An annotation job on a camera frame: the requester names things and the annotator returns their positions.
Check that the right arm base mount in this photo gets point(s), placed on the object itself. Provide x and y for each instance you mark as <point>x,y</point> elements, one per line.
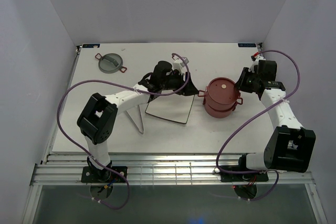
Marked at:
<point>227,177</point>

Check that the metal tongs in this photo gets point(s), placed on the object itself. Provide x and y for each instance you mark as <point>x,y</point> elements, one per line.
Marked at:
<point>138,126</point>

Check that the aluminium frame rail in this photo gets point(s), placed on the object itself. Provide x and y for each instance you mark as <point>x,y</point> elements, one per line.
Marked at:
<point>143,170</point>

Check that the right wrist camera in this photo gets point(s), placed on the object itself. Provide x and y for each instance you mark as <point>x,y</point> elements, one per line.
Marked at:
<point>258,58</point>

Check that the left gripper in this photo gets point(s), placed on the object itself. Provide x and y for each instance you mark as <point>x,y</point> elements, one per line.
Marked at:
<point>190,89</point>

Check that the white square plate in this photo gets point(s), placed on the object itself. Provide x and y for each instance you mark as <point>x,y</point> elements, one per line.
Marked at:
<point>174,108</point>

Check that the pink bowl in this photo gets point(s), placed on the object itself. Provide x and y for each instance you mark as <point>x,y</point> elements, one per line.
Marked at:
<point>215,105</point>
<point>219,113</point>

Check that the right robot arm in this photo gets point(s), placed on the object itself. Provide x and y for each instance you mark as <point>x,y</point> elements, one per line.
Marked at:
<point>290,146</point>

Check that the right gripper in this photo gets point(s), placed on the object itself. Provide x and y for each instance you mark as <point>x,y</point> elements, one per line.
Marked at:
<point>240,84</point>

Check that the grey lunch box lid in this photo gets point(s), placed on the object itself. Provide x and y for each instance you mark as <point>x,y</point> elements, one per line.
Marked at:
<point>110,63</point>

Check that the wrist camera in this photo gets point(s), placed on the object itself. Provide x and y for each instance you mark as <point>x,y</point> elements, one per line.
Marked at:
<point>258,58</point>
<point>179,64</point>

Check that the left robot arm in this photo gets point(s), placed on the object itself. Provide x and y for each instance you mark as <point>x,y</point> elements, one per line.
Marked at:
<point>97,119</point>

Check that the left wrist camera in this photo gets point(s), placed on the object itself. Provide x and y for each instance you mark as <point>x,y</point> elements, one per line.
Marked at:
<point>179,64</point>

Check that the dark red lid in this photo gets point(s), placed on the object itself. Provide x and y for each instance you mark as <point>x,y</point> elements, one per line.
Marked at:
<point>222,90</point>

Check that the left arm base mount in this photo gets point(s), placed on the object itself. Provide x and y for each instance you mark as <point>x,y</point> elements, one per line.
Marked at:
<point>93,175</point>

